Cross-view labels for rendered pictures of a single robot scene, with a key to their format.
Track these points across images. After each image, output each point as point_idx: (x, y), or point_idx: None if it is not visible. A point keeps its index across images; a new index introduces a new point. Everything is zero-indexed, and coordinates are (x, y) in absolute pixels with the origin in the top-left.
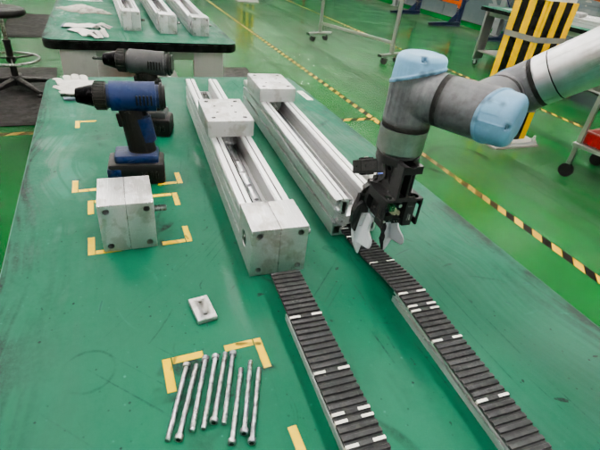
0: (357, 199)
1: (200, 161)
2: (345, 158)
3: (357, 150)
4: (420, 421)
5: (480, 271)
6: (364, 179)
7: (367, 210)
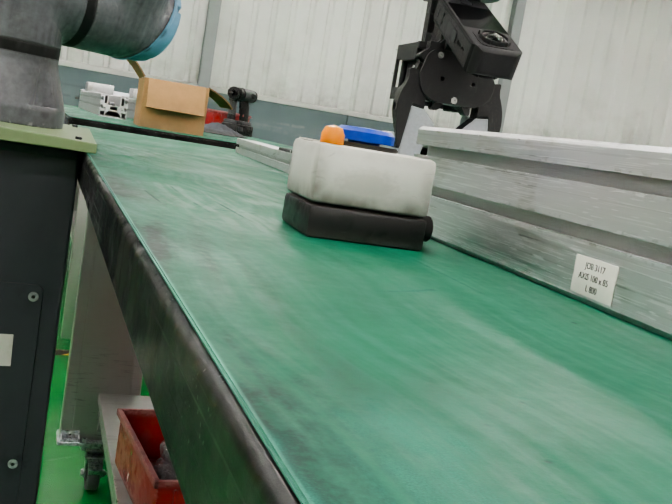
0: (497, 97)
1: None
2: (518, 134)
3: (366, 318)
4: None
5: (205, 183)
6: (456, 129)
7: (471, 113)
